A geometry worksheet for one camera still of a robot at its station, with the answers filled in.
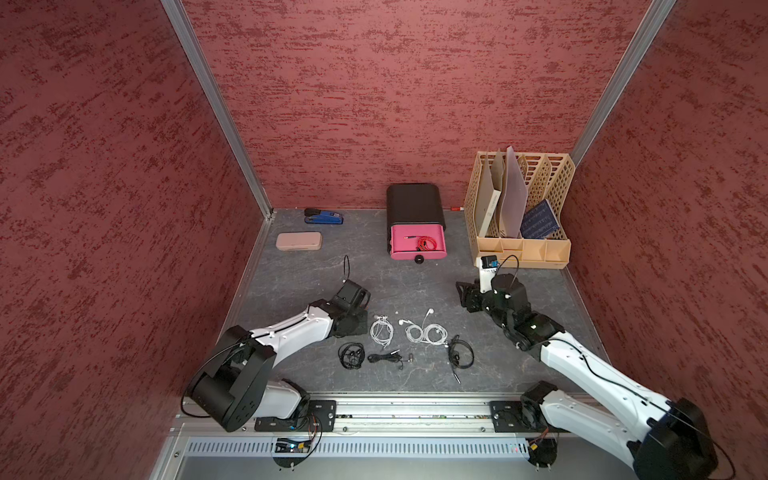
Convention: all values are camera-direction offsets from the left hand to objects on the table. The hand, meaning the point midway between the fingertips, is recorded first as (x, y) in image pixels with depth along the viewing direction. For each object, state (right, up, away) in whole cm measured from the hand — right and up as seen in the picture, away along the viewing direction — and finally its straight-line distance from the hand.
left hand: (359, 330), depth 88 cm
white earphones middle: (+15, 0, 0) cm, 15 cm away
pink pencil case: (-25, +27, +19) cm, 41 cm away
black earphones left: (-2, -5, -5) cm, 8 cm away
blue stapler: (-20, +37, +27) cm, 50 cm away
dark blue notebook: (+63, +33, +14) cm, 72 cm away
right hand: (+31, +14, -6) cm, 34 cm away
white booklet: (+41, +37, +2) cm, 55 cm away
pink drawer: (+14, +25, +7) cm, 29 cm away
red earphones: (+21, +27, +6) cm, 34 cm away
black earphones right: (+28, -5, -5) cm, 29 cm away
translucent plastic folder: (+53, +42, +12) cm, 69 cm away
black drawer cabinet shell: (+18, +41, +15) cm, 47 cm away
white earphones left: (+7, +1, -1) cm, 7 cm away
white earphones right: (+26, 0, -1) cm, 26 cm away
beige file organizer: (+64, +50, +12) cm, 82 cm away
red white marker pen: (+38, +41, +34) cm, 65 cm away
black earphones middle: (+10, -6, -5) cm, 12 cm away
